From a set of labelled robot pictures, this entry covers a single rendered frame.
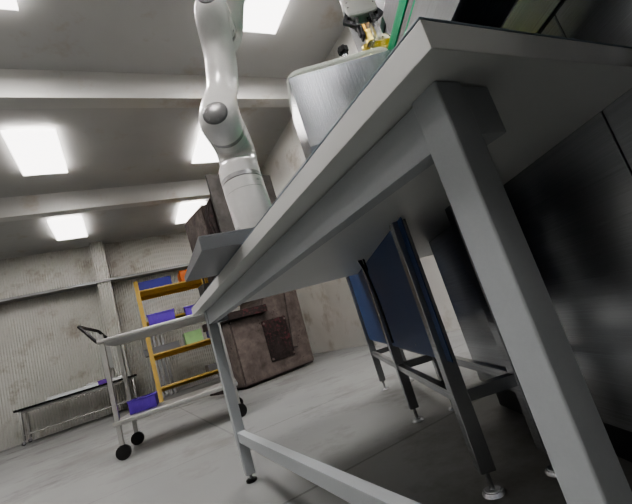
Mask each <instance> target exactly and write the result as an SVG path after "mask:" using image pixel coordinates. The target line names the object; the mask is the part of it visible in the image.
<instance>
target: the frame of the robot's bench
mask: <svg viewBox="0 0 632 504"><path fill-rule="evenodd" d="M412 107H413V108H412V109H411V110H410V111H409V112H408V113H407V114H406V115H405V116H404V117H403V118H402V119H401V120H400V121H399V122H398V123H397V124H396V125H395V126H394V127H393V128H392V129H391V130H390V131H389V132H388V133H387V134H386V135H385V136H384V137H382V138H381V139H380V140H379V141H378V142H377V143H376V144H375V145H374V146H373V147H372V148H371V149H370V150H369V151H368V152H367V153H366V154H365V155H364V156H363V157H362V158H361V159H360V160H359V161H358V162H357V163H356V164H355V165H354V166H353V167H352V168H351V169H350V170H349V171H348V172H347V173H346V174H345V175H344V176H343V177H342V178H341V179H340V180H339V181H338V182H337V183H336V184H335V185H334V186H333V187H332V188H331V189H330V190H329V191H328V192H327V193H326V194H325V195H324V196H323V197H322V198H321V199H320V200H319V201H318V202H317V203H315V204H314V205H313V206H312V207H311V208H310V209H309V210H308V211H307V212H306V213H305V214H304V215H303V216H302V217H301V218H300V219H299V220H298V221H297V222H296V223H295V224H294V225H293V226H292V227H291V228H290V229H289V230H288V231H287V232H286V233H285V234H284V235H283V236H282V237H281V238H280V239H279V240H278V241H277V242H276V243H275V244H274V245H273V246H272V247H271V248H270V249H269V250H268V251H267V252H266V253H265V254H264V255H263V256H262V257H261V258H260V259H259V260H258V261H257V262H256V263H255V264H254V265H253V266H252V267H251V268H250V269H248V270H247V271H246V272H245V273H244V274H243V275H242V276H241V277H240V278H239V279H238V280H237V281H236V282H235V283H234V284H233V285H232V286H231V287H230V288H229V289H228V290H227V291H226V292H225V293H224V294H223V295H222V296H221V297H220V298H219V299H218V300H217V301H216V302H215V303H214V304H213V305H212V306H211V307H210V308H209V309H208V310H206V311H205V312H204V316H205V320H206V324H207V328H208V332H209V336H210V340H211V344H212V348H213V352H214V356H215V360H216V364H217V368H218V372H219V376H220V380H221V384H222V388H223V392H224V396H225V400H226V404H227V408H228V412H229V416H230V420H231V424H232V428H233V432H234V436H235V440H236V444H237V448H238V452H239V456H240V460H241V464H242V468H243V472H244V475H245V476H249V478H248V479H247V480H246V483H247V484H251V483H253V482H255V481H256V480H257V476H252V474H253V473H255V472H256V471H255V467H254V463H253V459H252V455H251V451H250V449H252V450H254V451H256V452H258V453H259V454H261V455H263V456H265V457H267V458H268V459H270V460H272V461H274V462H276V463H278V464H279V465H281V466H283V467H285V468H287V469H289V470H290V471H292V472H294V473H296V474H298V475H299V476H301V477H303V478H305V479H307V480H309V481H310V482H312V483H314V484H316V485H318V486H320V487H321V488H323V489H325V490H327V491H329V492H331V493H332V494H334V495H336V496H338V497H340V498H341V499H343V500H345V501H347V502H349V503H351V504H421V503H418V502H416V501H414V500H411V499H409V498H406V497H404V496H402V495H399V494H397V493H394V492H392V491H389V490H387V489H385V488H382V487H380V486H377V485H375V484H373V483H370V482H368V481H365V480H363V479H361V478H358V477H356V476H353V475H351V474H348V473H346V472H344V471H341V470H339V469H336V468H334V467H332V466H329V465H327V464H324V463H322V462H320V461H317V460H315V459H312V458H310V457H307V456H305V455H303V454H300V453H298V452H295V451H293V450H291V449H288V448H286V447H283V446H281V445H279V444H276V443H274V442H271V441H269V440H266V439H264V438H262V437H259V436H257V435H254V434H252V433H250V432H247V431H245V428H244V424H243V420H242V416H241V412H240V408H239V404H238V401H237V397H236V393H235V389H234V385H233V381H232V377H231V373H230V369H229V365H228V361H227V358H226V354H225V350H224V346H223V342H222V338H221V334H220V330H219V326H218V323H219V322H223V321H226V320H228V316H227V314H229V313H230V312H231V311H233V310H234V309H236V308H237V307H238V306H240V305H241V304H242V303H244V302H245V301H246V300H248V299H249V298H251V297H252V296H253V295H255V294H256V293H257V292H259V291H260V290H261V289H263V288H264V287H266V286H267V285H268V284H270V283H271V282H272V281H274V280H275V279H277V278H278V277H279V276H281V275H282V274H283V273H285V272H286V271H287V270H289V269H290V268H292V267H293V266H294V265H296V264H297V263H298V262H300V261H301V260H303V259H304V258H305V257H307V256H308V255H309V254H311V253H312V252H313V251H315V250H316V249H318V248H319V247H320V246H322V245H323V244H324V243H326V242H327V241H329V240H330V239H331V238H333V237H334V236H335V235H337V234H338V233H339V232H341V231H342V230H344V229H345V228H346V227H348V226H349V225H350V224H352V223H353V222H355V221H356V220H357V219H359V218H360V217H361V216H363V215H364V214H365V213H367V212H368V211H370V210H371V209H372V208H374V207H375V206H376V205H378V204H379V203H381V202H382V201H383V200H385V199H386V198H387V197H389V196H390V195H391V194H393V193H394V192H396V191H397V190H398V189H400V188H401V187H402V186H404V185H405V184H407V183H408V182H409V181H411V180H412V179H413V178H415V177H416V176H417V175H419V174H420V173H422V172H423V171H424V170H426V169H427V168H428V167H430V166H431V165H433V164H434V163H435V166H436V169H437V171H438V174H439V176H440V179H441V181H442V184H443V187H444V189H445V192H446V194H447V197H448V199H449V202H450V205H451V207H452V210H453V212H454V215H455V217H456V220H457V223H458V225H459V228H460V230H461V233H462V235H463V238H464V241H465V243H466V246H467V248H468V251H469V253H470V256H471V259H472V261H473V264H474V266H475V269H476V271H477V274H478V277H479V279H480V282H481V284H482V287H483V289H484V292H485V295H486V297H487V300H488V302H489V305H490V307H491V310H492V313H493V315H494V318H495V320H496V323H497V325H498V328H499V331H500V333H501V336H502V338H503V341H504V343H505V346H506V349H507V351H508V354H509V356H510V359H511V361H512V364H513V367H514V369H515V372H516V374H517V377H518V379H519V382H520V385H521V387H522V390H523V392H524V395H525V397H526V400H527V403H528V405H529V408H530V410H531V413H532V415H533V418H534V421H535V423H536V426H537V428H538V431H539V433H540V436H541V439H542V441H543V444H544V446H545V449H546V451H547V454H548V457H549V459H550V462H551V464H552V467H553V469H554V472H555V475H556V477H557V480H558V482H559V485H560V487H561V490H562V493H563V495H564V498H565V500H566V503H567V504H632V491H631V489H630V486H629V484H628V482H627V479H626V477H625V474H624V472H623V470H622V467H621V465H620V463H619V460H618V458H617V455H616V453H615V451H614V448H613V446H612V444H611V441H610V439H609V436H608V434H607V432H606V429H605V427H604V424H603V422H602V420H601V417H600V415H599V413H598V410H597V408H596V405H595V403H594V401H593V398H592V396H591V393H590V391H589V389H588V386H587V384H586V382H585V379H584V377H583V374H582V372H581V370H580V367H579V365H578V363H577V360H576V358H575V355H574V353H573V351H572V348H571V346H570V343H569V341H568V339H567V336H566V334H565V332H564V329H563V327H562V324H561V322H560V320H559V317H558V315H557V312H556V310H555V308H554V305H553V303H552V301H551V298H550V296H549V293H548V291H547V289H546V286H545V284H544V282H543V279H542V277H541V274H540V272H539V270H538V267H537V265H536V262H535V260H534V258H533V255H532V253H531V251H530V248H529V246H528V243H527V241H526V239H525V236H524V234H523V231H522V229H521V227H520V224H519V222H518V220H517V217H516V215H515V212H514V210H513V208H512V205H511V203H510V201H509V198H508V196H507V193H506V191H505V189H504V186H503V184H502V181H501V179H500V177H499V174H498V172H497V170H496V167H495V165H494V162H493V160H492V158H491V155H490V153H489V150H488V148H487V145H488V144H490V143H491V142H493V141H494V140H496V139H497V138H499V137H500V136H502V135H503V134H505V133H506V129H505V127H504V125H503V122H502V120H501V118H500V116H499V113H498V111H497V109H496V106H495V104H494V102H493V99H492V97H491V95H490V92H489V90H488V88H487V87H467V86H461V84H460V83H459V82H443V81H434V82H433V83H432V84H431V85H430V86H429V87H428V88H427V89H426V90H425V91H424V92H423V93H422V94H421V95H420V96H419V97H418V98H417V99H416V100H415V101H414V102H413V103H412Z"/></svg>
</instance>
